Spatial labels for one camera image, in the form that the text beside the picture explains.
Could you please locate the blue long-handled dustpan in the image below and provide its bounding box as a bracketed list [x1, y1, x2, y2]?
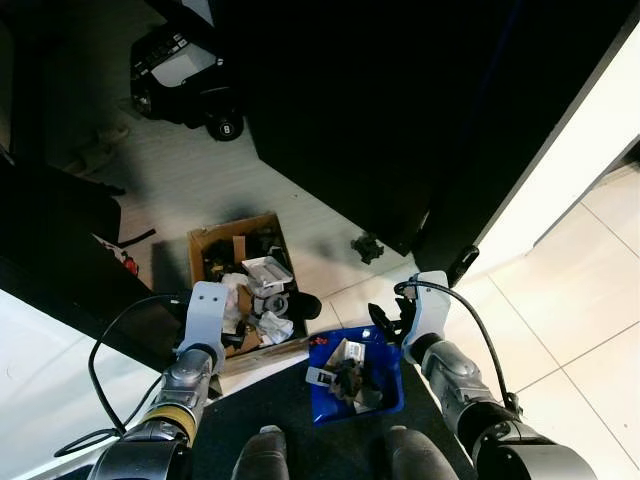
[307, 245, 482, 427]

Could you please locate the black floor mat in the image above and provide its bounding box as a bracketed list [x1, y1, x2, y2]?
[150, 345, 483, 480]

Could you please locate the white label card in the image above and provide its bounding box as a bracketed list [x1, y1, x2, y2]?
[339, 338, 372, 367]

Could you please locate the black crumpled cloth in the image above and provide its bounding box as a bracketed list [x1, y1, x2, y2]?
[335, 360, 377, 402]

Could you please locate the grey plastic scrap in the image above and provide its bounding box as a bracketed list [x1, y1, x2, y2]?
[304, 366, 337, 387]

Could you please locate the white plastic tray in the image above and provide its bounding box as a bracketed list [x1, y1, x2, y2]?
[242, 254, 297, 297]

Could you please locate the grey robot right leg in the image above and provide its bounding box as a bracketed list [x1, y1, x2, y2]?
[384, 424, 462, 480]

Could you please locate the brown cardboard box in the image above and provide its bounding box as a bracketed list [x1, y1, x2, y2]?
[187, 211, 312, 373]

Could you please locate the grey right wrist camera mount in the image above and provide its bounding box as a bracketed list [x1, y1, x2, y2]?
[404, 269, 454, 347]

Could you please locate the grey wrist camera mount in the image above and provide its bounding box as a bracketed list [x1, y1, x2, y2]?
[404, 269, 454, 347]
[177, 280, 230, 352]

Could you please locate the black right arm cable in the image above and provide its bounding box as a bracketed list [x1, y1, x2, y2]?
[392, 279, 523, 418]

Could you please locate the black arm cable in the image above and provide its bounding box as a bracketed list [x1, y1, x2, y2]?
[392, 279, 523, 418]
[53, 292, 198, 459]

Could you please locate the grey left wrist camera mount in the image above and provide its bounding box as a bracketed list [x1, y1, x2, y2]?
[177, 280, 230, 352]

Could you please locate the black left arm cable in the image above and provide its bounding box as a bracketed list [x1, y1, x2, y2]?
[53, 292, 198, 459]

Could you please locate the black wall end trim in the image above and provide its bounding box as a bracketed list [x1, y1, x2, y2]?
[0, 150, 203, 373]

